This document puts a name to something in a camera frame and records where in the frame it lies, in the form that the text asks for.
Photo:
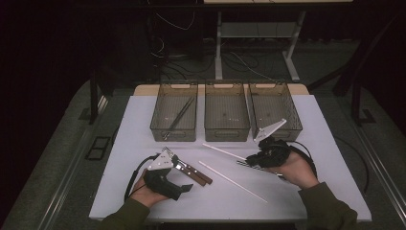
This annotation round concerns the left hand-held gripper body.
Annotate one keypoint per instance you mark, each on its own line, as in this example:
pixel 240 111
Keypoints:
pixel 159 183

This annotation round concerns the person's left hand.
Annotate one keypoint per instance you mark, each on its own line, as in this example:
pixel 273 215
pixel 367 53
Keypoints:
pixel 143 195

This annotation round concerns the person's right hand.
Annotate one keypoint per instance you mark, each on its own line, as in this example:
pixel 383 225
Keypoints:
pixel 298 172

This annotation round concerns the smoky transparent plastic bin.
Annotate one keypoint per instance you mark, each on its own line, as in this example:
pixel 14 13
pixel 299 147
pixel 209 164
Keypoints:
pixel 166 105
pixel 271 105
pixel 226 105

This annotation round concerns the black rectangular floor frame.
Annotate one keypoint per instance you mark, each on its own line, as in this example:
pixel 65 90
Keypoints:
pixel 92 155

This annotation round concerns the black metal stand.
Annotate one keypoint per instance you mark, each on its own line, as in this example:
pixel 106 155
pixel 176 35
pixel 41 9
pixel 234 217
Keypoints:
pixel 93 102
pixel 356 105

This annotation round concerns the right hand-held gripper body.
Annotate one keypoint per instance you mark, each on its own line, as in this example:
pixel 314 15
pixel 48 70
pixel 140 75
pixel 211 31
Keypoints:
pixel 274 153

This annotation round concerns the white metal desk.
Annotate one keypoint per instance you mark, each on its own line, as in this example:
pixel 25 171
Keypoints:
pixel 255 30

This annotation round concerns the white table cover sheet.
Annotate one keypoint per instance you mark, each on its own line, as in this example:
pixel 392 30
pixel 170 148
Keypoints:
pixel 223 204

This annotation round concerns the metal spoon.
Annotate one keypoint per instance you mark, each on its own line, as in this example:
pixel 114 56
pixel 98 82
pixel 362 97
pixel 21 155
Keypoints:
pixel 247 165

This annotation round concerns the aluminium floor rail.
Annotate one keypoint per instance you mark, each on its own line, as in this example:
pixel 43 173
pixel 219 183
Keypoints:
pixel 383 172
pixel 73 159

